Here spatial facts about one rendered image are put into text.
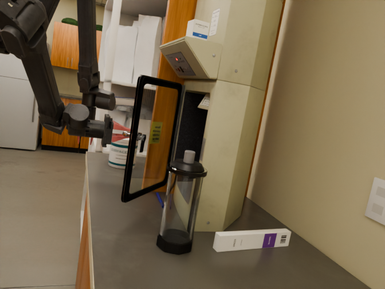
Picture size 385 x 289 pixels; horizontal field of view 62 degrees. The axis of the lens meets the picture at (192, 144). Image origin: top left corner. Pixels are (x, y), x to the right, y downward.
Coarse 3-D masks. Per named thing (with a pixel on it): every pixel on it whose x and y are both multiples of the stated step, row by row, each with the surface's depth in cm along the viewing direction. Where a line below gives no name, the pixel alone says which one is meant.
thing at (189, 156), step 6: (186, 150) 85; (186, 156) 84; (192, 156) 84; (174, 162) 84; (180, 162) 84; (186, 162) 85; (192, 162) 85; (198, 162) 87; (180, 168) 82; (186, 168) 82; (192, 168) 82; (198, 168) 83
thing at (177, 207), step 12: (204, 168) 88; (168, 180) 85; (180, 180) 82; (192, 180) 82; (168, 192) 84; (180, 192) 82; (192, 192) 83; (168, 204) 84; (180, 204) 83; (192, 204) 84; (168, 216) 84; (180, 216) 83; (192, 216) 85; (168, 228) 85; (180, 228) 84; (192, 228) 86; (168, 240) 85; (180, 240) 85
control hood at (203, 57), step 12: (168, 48) 107; (180, 48) 96; (192, 48) 89; (204, 48) 90; (216, 48) 91; (168, 60) 117; (192, 60) 94; (204, 60) 91; (216, 60) 92; (204, 72) 93; (216, 72) 93
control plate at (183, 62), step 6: (168, 54) 112; (174, 54) 106; (180, 54) 100; (174, 60) 110; (180, 60) 104; (186, 60) 99; (174, 66) 115; (180, 66) 108; (186, 66) 103; (180, 72) 114; (186, 72) 108; (192, 72) 102
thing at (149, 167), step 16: (144, 96) 98; (160, 96) 108; (176, 96) 119; (144, 112) 101; (160, 112) 110; (144, 128) 103; (160, 128) 113; (128, 144) 97; (144, 144) 105; (160, 144) 116; (144, 160) 107; (160, 160) 118; (144, 176) 109; (160, 176) 121
